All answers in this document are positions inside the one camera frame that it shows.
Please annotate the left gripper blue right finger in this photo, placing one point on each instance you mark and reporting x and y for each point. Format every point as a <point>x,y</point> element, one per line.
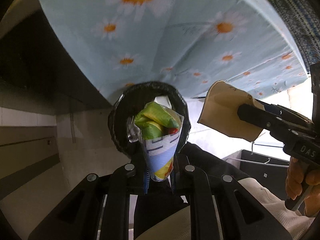
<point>173,174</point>

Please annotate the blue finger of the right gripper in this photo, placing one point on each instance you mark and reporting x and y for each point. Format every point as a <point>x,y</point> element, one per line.
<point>288,115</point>
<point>269,118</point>

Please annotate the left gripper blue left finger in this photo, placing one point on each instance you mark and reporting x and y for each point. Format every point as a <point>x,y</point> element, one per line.
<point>146,177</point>

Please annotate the green blue snack wrapper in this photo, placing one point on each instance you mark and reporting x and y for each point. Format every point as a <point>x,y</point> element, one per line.
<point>157,137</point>

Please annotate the black trash bin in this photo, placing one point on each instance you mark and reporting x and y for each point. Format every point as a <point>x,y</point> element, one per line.
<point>132,101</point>

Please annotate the person's right hand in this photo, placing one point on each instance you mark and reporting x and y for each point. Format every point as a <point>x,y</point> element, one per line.
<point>293,186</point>

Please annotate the blue daisy tablecloth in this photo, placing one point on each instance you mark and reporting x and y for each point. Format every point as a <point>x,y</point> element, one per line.
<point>189,44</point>

